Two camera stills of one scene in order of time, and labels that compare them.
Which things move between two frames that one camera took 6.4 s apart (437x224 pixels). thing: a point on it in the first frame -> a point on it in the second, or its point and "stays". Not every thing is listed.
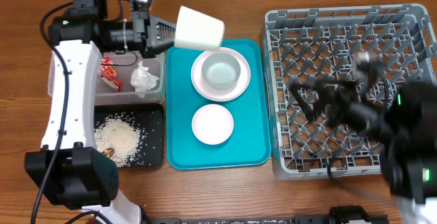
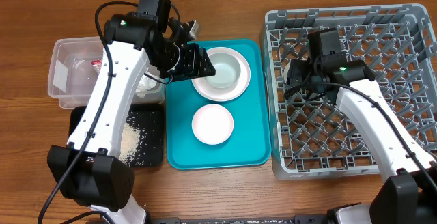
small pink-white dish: x=212 y=124 stays
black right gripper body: x=353 y=112 -> x=303 y=74
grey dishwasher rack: x=309 y=43 stays
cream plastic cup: x=197 y=31 -> x=286 y=72
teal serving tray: x=248 y=147 stays
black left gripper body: x=139 y=31 -> x=170 y=59
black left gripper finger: x=161 y=35 -> x=196 y=63
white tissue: x=142 y=80 stays
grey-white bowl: x=220 y=70 stays
